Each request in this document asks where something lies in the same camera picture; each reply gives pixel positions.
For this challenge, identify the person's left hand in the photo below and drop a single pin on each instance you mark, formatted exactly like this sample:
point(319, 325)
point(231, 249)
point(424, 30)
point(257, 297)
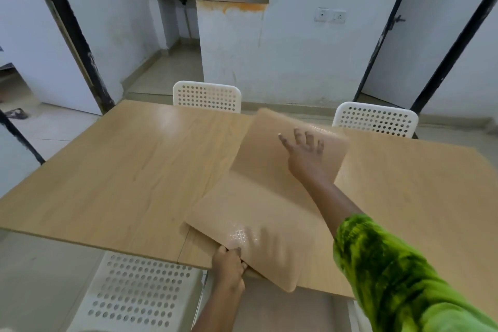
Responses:
point(228, 269)

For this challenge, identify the person's right hand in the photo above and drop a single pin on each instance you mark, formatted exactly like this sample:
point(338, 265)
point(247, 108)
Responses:
point(307, 162)

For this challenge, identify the person's right thumb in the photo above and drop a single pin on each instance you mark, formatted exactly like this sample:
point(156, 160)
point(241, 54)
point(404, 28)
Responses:
point(286, 142)

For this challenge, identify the person's right middle finger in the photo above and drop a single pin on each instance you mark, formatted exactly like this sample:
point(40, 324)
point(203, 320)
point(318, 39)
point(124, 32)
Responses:
point(309, 140)

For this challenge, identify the person's left fingers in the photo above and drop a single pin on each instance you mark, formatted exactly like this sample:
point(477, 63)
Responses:
point(232, 253)

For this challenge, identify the tan textured placemat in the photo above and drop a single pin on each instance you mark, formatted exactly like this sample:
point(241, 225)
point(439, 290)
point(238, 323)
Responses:
point(264, 219)
point(268, 141)

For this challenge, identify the person's left forearm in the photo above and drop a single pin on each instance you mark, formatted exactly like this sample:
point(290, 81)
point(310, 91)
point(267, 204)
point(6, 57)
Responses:
point(216, 312)

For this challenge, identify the person's right forearm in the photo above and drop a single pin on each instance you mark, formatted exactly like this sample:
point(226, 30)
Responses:
point(385, 265)

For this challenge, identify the white perforated plastic chair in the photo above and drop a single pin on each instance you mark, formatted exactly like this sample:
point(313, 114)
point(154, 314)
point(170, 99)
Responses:
point(208, 96)
point(136, 293)
point(375, 119)

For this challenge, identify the grey sandal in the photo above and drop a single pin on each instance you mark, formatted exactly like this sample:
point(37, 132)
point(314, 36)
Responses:
point(16, 113)

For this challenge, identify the white wall switch plate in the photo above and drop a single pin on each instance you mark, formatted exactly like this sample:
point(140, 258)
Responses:
point(321, 14)

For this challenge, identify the white wall socket plate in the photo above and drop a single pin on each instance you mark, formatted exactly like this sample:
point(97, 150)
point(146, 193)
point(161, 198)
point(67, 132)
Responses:
point(339, 16)

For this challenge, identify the black door frame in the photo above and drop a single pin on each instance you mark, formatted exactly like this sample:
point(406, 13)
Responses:
point(451, 51)
point(72, 32)

